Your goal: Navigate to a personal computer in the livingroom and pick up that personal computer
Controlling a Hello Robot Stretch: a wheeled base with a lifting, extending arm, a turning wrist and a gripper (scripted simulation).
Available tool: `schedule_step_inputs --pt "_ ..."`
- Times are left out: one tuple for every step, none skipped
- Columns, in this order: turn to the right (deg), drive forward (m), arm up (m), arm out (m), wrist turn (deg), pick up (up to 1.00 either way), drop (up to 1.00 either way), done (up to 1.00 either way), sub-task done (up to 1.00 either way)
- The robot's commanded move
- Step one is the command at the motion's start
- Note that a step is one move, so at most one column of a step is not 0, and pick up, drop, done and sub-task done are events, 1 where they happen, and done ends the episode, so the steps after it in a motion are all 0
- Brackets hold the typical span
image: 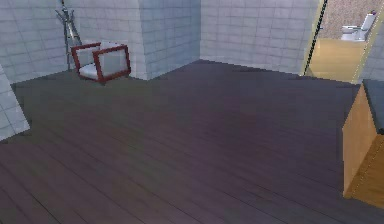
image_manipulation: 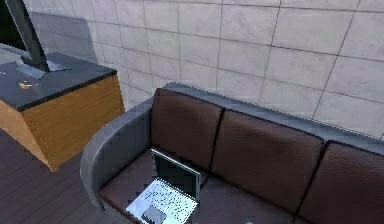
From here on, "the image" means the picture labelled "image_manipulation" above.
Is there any grey sofa with brown cushions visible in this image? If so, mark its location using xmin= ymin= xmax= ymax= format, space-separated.
xmin=79 ymin=81 xmax=384 ymax=224

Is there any silver laptop computer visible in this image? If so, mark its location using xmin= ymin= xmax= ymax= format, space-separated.
xmin=125 ymin=147 xmax=202 ymax=224

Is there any wooden cabinet with dark top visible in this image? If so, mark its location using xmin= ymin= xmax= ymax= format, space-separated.
xmin=0 ymin=43 xmax=126 ymax=173

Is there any small orange and white object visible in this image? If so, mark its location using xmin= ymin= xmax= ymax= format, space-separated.
xmin=18 ymin=81 xmax=42 ymax=90

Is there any black television set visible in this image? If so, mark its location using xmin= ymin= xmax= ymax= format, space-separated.
xmin=0 ymin=0 xmax=72 ymax=80

